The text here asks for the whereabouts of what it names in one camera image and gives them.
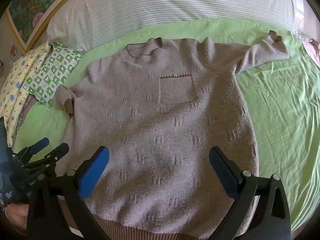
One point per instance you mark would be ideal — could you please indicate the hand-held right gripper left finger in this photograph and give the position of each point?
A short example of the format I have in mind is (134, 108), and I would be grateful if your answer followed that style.
(95, 172)

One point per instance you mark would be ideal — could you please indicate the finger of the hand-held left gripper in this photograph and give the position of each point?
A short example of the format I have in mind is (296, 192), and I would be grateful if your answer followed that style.
(40, 145)
(60, 150)

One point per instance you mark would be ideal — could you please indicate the pale window curtain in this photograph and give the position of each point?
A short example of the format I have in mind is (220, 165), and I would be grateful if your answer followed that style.
(300, 5)

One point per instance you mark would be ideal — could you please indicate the green bed sheet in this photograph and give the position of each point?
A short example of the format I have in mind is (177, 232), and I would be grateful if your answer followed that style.
(275, 105)

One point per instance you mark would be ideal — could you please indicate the pink cloth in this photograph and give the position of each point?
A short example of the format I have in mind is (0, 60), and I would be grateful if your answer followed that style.
(313, 52)

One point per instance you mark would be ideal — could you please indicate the person's left hand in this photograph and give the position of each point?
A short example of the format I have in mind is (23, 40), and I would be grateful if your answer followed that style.
(16, 213)

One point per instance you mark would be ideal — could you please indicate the green checkered cloth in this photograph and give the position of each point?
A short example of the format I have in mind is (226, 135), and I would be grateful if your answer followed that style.
(52, 72)

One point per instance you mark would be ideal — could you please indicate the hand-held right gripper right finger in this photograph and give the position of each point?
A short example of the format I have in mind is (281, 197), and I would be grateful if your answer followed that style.
(225, 175)

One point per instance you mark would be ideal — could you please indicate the beige towel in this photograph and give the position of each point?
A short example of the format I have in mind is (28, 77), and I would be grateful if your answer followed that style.
(150, 120)

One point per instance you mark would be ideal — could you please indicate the yellow printed cloth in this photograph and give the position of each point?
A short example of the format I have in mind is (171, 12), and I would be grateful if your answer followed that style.
(15, 80)

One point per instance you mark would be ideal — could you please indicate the white striped quilt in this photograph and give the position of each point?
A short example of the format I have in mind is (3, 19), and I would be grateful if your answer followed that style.
(162, 2)

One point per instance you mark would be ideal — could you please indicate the framed floral painting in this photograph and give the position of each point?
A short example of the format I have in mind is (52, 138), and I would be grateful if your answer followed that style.
(32, 7)

